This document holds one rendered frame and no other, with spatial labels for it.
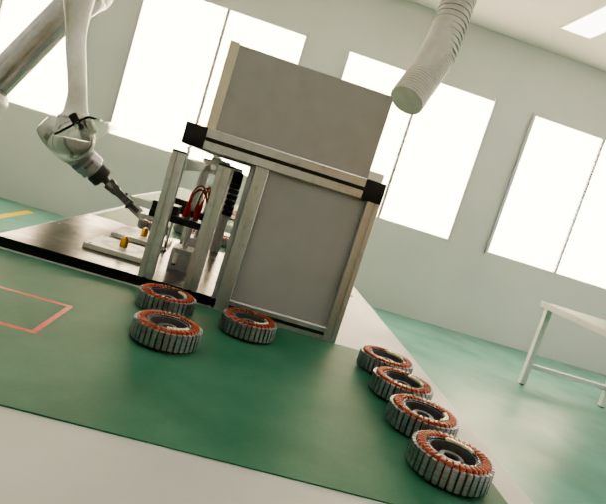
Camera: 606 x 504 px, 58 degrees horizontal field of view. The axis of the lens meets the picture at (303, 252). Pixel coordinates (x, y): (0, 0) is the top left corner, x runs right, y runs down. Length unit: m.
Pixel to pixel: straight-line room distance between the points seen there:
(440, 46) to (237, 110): 1.57
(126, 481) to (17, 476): 0.09
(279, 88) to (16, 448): 0.94
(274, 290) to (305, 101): 0.44
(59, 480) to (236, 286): 0.73
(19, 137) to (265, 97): 5.47
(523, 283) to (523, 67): 2.44
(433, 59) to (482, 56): 4.05
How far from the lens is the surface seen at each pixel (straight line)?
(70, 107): 1.80
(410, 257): 6.41
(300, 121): 1.29
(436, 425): 0.87
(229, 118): 1.29
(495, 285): 6.80
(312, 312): 1.23
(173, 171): 1.21
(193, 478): 0.60
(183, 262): 1.38
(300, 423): 0.79
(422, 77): 2.59
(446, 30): 2.77
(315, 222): 1.20
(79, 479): 0.57
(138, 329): 0.89
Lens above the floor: 1.05
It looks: 6 degrees down
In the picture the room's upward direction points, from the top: 17 degrees clockwise
